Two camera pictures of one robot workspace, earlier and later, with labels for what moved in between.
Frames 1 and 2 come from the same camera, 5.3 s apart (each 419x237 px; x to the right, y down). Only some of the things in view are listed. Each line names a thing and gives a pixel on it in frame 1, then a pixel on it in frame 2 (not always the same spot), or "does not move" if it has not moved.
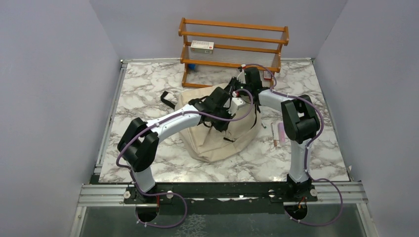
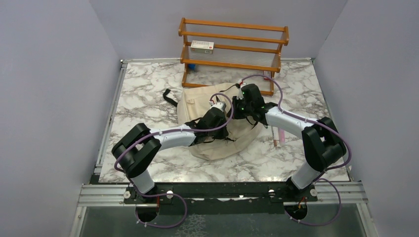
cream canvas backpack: x=209 y=145 does not move
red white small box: x=267 y=75 does not move
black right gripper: x=234 y=81 to x=235 y=115
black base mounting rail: x=221 y=198 does not move
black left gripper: x=223 y=127 to x=223 y=134
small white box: x=202 y=47 does not move
